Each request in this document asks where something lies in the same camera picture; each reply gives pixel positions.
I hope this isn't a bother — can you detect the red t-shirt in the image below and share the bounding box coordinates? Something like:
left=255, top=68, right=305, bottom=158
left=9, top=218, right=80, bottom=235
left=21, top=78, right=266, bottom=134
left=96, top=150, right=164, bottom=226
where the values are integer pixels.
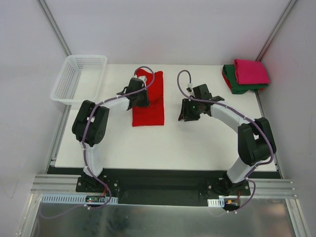
left=132, top=71, right=165, bottom=127
left=222, top=71, right=232, bottom=90

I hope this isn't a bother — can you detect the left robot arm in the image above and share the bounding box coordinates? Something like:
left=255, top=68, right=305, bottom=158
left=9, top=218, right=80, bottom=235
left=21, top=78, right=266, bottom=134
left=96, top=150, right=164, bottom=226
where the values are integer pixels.
left=72, top=76, right=150, bottom=192

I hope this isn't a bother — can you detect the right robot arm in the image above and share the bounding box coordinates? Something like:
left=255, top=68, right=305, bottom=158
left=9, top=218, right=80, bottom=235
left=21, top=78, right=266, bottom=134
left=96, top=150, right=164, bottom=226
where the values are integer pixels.
left=178, top=83, right=276, bottom=196

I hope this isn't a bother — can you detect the red folded t-shirt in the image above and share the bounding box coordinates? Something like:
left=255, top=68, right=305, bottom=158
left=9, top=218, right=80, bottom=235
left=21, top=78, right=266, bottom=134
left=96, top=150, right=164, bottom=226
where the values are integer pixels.
left=222, top=71, right=232, bottom=90

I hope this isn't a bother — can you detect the green folded t-shirt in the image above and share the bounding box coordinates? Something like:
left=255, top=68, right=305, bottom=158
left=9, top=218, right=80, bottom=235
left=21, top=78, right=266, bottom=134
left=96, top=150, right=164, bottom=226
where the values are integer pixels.
left=222, top=64, right=269, bottom=94

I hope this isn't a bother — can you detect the white plastic basket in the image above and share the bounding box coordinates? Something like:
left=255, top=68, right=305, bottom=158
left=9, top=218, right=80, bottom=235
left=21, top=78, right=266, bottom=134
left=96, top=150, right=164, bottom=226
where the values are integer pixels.
left=50, top=54, right=108, bottom=106

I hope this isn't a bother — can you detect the pink folded t-shirt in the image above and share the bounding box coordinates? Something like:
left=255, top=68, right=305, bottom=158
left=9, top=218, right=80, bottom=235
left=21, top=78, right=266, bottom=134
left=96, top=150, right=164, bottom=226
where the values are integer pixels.
left=234, top=59, right=270, bottom=85

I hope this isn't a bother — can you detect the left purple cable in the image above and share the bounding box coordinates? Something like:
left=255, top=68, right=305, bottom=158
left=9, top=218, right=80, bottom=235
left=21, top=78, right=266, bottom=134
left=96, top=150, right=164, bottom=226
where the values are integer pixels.
left=39, top=66, right=156, bottom=219

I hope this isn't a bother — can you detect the purple cable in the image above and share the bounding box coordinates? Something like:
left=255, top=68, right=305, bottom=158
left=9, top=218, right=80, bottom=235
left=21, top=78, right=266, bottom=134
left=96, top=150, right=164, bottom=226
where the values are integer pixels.
left=177, top=70, right=275, bottom=215
left=39, top=66, right=156, bottom=219

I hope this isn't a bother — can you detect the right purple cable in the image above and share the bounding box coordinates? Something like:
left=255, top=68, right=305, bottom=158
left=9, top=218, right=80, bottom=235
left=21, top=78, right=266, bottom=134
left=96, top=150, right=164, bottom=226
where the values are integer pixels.
left=177, top=70, right=275, bottom=215

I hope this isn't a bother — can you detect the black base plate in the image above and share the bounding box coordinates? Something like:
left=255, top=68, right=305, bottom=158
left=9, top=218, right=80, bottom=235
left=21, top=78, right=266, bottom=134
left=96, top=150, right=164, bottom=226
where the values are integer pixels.
left=76, top=168, right=250, bottom=206

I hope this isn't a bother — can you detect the right cable duct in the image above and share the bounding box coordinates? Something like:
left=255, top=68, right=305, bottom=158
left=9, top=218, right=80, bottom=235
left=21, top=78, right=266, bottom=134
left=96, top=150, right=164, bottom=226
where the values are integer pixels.
left=207, top=198, right=225, bottom=208

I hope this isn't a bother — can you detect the cable duct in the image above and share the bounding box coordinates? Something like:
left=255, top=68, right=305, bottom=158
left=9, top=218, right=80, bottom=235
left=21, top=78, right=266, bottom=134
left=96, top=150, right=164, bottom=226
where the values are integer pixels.
left=207, top=198, right=225, bottom=208
left=41, top=194, right=119, bottom=205

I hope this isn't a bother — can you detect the left cable duct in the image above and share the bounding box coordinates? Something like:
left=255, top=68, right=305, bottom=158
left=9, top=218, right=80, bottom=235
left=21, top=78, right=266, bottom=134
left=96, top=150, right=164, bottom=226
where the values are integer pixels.
left=41, top=194, right=119, bottom=205

